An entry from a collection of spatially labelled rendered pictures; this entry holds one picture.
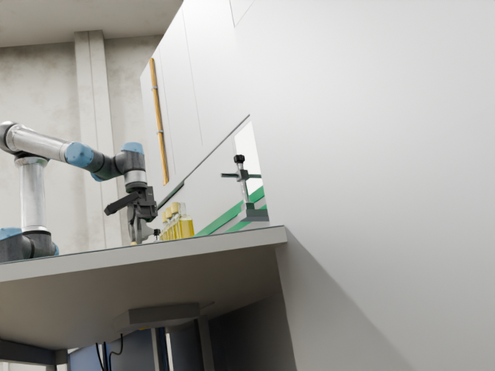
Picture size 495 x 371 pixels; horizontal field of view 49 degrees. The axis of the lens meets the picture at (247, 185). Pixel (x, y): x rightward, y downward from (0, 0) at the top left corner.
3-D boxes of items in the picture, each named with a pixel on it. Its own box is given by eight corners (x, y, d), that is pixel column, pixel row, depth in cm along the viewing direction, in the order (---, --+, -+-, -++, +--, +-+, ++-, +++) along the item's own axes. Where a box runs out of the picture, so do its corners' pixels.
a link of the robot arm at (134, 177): (127, 170, 175) (120, 179, 182) (128, 182, 174) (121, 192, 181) (149, 170, 179) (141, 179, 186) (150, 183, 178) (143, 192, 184)
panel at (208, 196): (324, 177, 155) (300, 73, 166) (315, 176, 154) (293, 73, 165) (200, 256, 228) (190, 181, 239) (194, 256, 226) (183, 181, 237)
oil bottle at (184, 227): (199, 267, 199) (192, 212, 206) (185, 268, 197) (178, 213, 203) (194, 271, 204) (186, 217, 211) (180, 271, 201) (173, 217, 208)
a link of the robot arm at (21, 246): (-25, 271, 171) (-26, 230, 175) (7, 275, 183) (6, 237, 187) (4, 261, 167) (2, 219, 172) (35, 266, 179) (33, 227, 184)
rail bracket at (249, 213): (295, 237, 133) (279, 153, 141) (236, 238, 125) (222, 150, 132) (285, 242, 137) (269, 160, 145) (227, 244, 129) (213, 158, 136)
